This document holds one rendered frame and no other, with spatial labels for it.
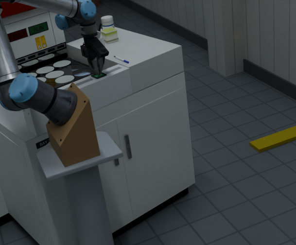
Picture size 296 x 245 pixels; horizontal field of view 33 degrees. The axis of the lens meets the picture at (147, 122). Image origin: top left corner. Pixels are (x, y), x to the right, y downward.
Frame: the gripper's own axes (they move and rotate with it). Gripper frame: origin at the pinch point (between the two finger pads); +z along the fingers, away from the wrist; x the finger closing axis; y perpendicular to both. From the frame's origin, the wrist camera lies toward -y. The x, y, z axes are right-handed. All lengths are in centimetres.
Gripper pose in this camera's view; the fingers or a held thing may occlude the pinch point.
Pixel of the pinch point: (99, 73)
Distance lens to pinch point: 245.0
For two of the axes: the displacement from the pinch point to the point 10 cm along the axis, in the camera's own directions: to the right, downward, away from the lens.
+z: 1.3, 8.8, 4.7
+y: -6.2, -3.0, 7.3
